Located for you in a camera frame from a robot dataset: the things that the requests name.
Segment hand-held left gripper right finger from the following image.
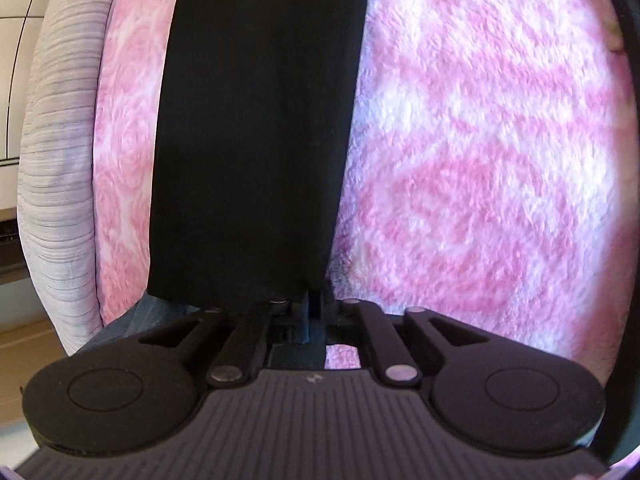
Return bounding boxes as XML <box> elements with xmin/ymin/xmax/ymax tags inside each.
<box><xmin>311</xmin><ymin>290</ymin><xmax>493</xmax><ymax>387</ymax></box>

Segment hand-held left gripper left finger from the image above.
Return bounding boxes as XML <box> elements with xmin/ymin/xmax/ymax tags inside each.
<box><xmin>137</xmin><ymin>292</ymin><xmax>312</xmax><ymax>387</ymax></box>

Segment black pants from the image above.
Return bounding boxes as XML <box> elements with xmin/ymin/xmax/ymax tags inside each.
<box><xmin>146</xmin><ymin>0</ymin><xmax>373</xmax><ymax>307</ymax></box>

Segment blue t-shirt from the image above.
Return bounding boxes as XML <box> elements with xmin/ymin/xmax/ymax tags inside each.
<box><xmin>100</xmin><ymin>294</ymin><xmax>203</xmax><ymax>348</ymax></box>

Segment pink rose blanket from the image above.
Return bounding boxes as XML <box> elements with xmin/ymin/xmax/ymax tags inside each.
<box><xmin>92</xmin><ymin>0</ymin><xmax>632</xmax><ymax>386</ymax></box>

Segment striped white quilt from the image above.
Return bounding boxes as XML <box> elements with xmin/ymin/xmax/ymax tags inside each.
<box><xmin>17</xmin><ymin>0</ymin><xmax>123</xmax><ymax>357</ymax></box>

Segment white wardrobe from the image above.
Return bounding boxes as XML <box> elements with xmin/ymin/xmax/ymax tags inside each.
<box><xmin>0</xmin><ymin>0</ymin><xmax>57</xmax><ymax>211</ymax></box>

